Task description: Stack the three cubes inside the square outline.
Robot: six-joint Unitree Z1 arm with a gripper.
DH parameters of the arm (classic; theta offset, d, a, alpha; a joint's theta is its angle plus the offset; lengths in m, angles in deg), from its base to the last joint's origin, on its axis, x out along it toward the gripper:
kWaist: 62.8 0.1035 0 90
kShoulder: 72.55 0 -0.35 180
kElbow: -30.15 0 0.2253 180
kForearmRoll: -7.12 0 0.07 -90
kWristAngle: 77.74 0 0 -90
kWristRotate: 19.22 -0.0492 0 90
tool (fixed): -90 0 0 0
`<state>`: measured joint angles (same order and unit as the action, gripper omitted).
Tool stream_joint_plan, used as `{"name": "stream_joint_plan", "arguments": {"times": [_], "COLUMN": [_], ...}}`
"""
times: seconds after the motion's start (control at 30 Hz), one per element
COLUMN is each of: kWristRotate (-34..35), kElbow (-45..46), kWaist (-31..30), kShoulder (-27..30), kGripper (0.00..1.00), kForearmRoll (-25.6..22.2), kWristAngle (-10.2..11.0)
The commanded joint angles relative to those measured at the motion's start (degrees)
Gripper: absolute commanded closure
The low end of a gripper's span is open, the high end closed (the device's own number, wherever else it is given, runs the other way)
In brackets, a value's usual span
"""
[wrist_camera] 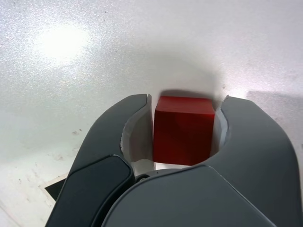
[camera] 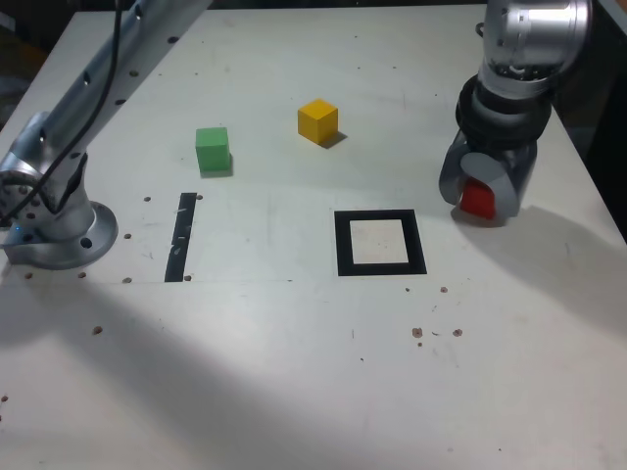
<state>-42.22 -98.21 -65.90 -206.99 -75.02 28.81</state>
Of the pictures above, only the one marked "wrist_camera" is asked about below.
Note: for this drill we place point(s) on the red cube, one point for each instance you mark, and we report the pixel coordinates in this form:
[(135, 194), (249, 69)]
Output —
[(183, 134)]

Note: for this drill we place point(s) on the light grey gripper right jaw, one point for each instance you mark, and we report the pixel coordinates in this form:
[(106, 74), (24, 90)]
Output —
[(248, 165)]

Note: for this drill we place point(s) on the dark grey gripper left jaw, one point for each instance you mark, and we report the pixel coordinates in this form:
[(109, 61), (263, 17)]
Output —
[(94, 165)]

